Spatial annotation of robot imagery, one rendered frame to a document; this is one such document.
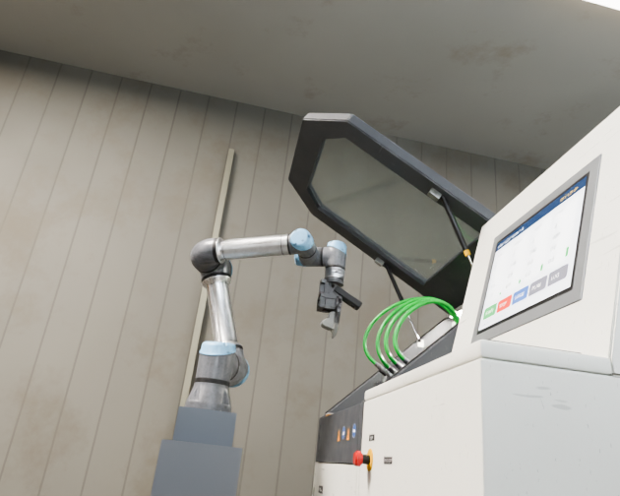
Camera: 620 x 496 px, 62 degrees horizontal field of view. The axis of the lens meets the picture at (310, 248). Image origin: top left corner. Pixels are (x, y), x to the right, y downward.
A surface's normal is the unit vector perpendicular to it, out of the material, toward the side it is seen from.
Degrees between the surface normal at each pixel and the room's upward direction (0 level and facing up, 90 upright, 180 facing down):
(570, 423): 90
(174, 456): 90
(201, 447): 90
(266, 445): 90
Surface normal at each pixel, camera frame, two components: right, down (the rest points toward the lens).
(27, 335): 0.21, -0.36
